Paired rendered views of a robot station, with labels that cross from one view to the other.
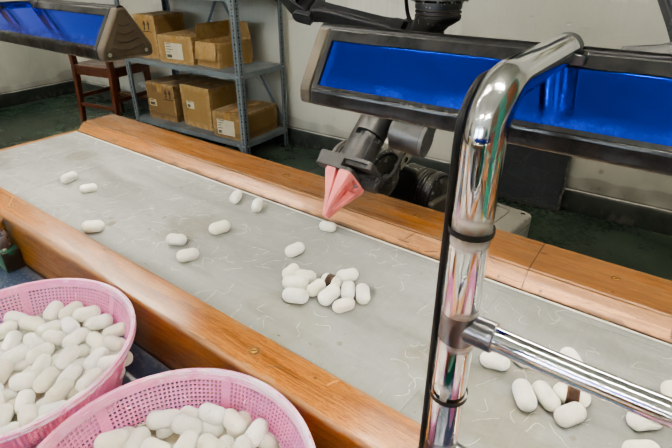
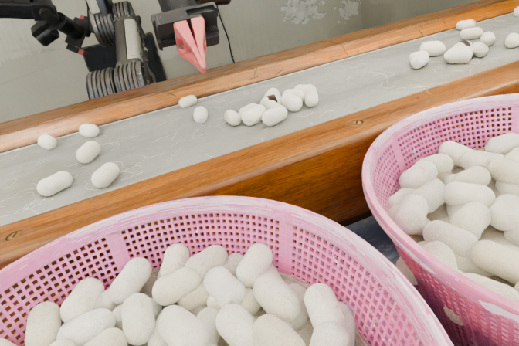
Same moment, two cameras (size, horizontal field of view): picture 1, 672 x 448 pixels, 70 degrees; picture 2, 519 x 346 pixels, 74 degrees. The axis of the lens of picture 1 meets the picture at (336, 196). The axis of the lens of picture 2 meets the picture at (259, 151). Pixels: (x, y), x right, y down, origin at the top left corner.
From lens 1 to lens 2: 57 cm
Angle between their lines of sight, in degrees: 46
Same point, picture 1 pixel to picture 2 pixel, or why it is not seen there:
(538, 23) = not seen: hidden behind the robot
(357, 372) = not seen: hidden behind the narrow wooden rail
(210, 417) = (430, 171)
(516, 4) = (75, 6)
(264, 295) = (246, 137)
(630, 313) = (400, 34)
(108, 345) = (210, 264)
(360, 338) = (355, 100)
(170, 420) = (425, 199)
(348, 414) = (473, 87)
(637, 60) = not seen: outside the picture
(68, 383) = (276, 316)
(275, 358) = (377, 113)
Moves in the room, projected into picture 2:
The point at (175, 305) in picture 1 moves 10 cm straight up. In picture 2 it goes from (218, 169) to (188, 52)
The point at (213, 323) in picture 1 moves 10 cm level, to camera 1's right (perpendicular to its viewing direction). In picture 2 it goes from (286, 144) to (330, 105)
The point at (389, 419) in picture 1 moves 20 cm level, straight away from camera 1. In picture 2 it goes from (483, 76) to (329, 72)
